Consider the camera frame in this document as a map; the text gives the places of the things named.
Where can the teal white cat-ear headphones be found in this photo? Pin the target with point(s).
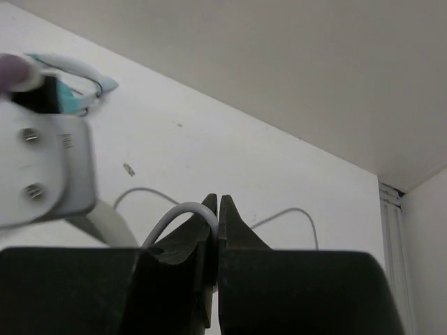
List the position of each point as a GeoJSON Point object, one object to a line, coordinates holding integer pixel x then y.
{"type": "Point", "coordinates": [69, 86]}

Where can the grey white headphones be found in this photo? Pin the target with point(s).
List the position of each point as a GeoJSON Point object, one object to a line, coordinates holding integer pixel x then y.
{"type": "Point", "coordinates": [48, 173]}

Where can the aluminium rail right side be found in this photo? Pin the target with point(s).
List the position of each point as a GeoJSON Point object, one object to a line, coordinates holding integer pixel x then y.
{"type": "Point", "coordinates": [397, 266]}

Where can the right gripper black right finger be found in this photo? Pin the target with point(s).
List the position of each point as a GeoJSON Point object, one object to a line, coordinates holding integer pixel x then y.
{"type": "Point", "coordinates": [267, 291]}

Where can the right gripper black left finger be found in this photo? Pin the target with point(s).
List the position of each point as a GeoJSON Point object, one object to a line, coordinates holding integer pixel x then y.
{"type": "Point", "coordinates": [163, 289]}

